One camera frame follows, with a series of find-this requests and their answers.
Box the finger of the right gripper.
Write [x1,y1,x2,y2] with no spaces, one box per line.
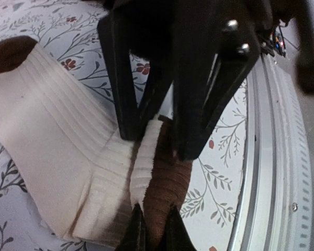
[97,12,172,140]
[172,0,261,162]

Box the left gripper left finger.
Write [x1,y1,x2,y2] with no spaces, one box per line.
[115,203,147,251]

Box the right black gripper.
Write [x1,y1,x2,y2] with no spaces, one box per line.
[103,1,273,61]

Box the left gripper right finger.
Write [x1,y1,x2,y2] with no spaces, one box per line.
[161,206,196,251]

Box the cream and brown sock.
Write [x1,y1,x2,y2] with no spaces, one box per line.
[0,36,193,250]

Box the floral tablecloth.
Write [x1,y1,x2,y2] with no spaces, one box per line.
[0,0,249,251]

